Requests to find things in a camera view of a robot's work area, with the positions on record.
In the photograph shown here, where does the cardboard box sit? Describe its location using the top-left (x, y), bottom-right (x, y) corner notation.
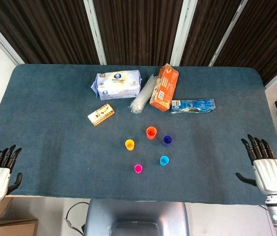
top-left (0, 196), bottom-right (39, 236)

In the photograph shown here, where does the blue cookie pack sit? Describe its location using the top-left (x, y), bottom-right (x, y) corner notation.
top-left (170, 98), bottom-right (216, 114)

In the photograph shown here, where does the thin black floor cable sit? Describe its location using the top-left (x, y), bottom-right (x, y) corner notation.
top-left (66, 202), bottom-right (90, 236)

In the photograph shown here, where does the blue table cloth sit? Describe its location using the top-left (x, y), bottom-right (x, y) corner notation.
top-left (0, 63), bottom-right (277, 206)

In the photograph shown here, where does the orange plastic cup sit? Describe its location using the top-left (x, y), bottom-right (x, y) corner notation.
top-left (146, 126), bottom-right (158, 140)

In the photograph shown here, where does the cyan plastic cup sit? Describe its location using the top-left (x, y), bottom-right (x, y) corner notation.
top-left (159, 155), bottom-right (170, 167)

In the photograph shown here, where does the dark brown partition panel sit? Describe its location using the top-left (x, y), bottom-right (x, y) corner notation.
top-left (179, 0), bottom-right (243, 66)
top-left (214, 0), bottom-right (277, 87)
top-left (93, 0), bottom-right (186, 66)
top-left (0, 0), bottom-right (100, 65)

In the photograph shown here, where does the grey robot torso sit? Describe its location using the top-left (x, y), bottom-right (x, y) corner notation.
top-left (83, 198), bottom-right (190, 236)

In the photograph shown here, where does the clear straw bundle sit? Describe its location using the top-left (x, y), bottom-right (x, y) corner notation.
top-left (129, 74), bottom-right (157, 114)

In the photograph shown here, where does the white blue tissue pack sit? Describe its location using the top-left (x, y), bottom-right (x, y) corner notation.
top-left (90, 69), bottom-right (143, 101)

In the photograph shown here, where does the small yellow red box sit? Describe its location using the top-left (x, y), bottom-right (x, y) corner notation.
top-left (87, 103), bottom-right (115, 127)

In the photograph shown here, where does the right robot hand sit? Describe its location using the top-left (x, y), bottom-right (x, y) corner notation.
top-left (235, 134), bottom-right (277, 196)

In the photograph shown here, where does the orange cracker box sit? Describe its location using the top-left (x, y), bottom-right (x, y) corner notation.
top-left (149, 63), bottom-right (180, 112)

